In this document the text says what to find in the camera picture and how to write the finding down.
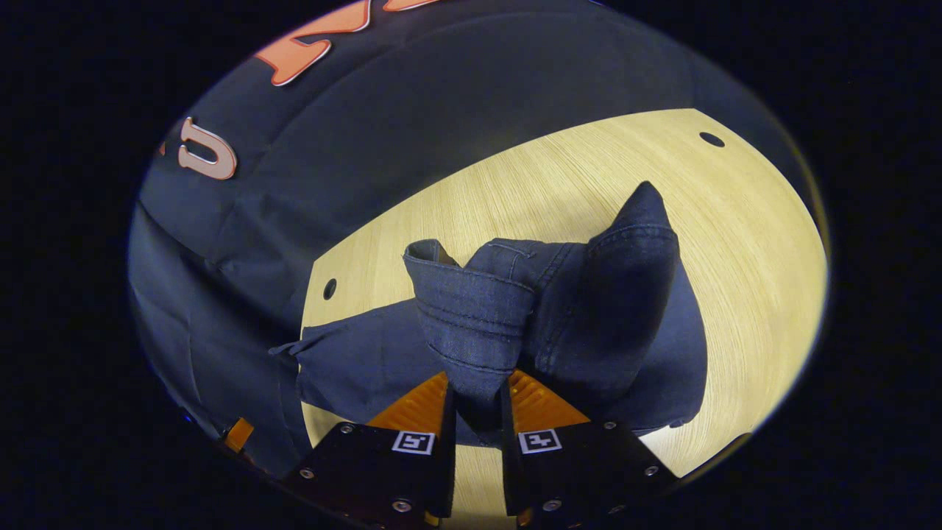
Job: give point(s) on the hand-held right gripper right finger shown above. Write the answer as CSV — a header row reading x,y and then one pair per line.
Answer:
x,y
509,471

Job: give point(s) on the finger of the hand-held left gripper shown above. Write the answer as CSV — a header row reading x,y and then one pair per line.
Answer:
x,y
239,434

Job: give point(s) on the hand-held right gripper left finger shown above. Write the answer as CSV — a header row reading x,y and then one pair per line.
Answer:
x,y
446,471

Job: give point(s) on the dark blue jeans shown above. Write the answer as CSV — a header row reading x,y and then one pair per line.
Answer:
x,y
478,324

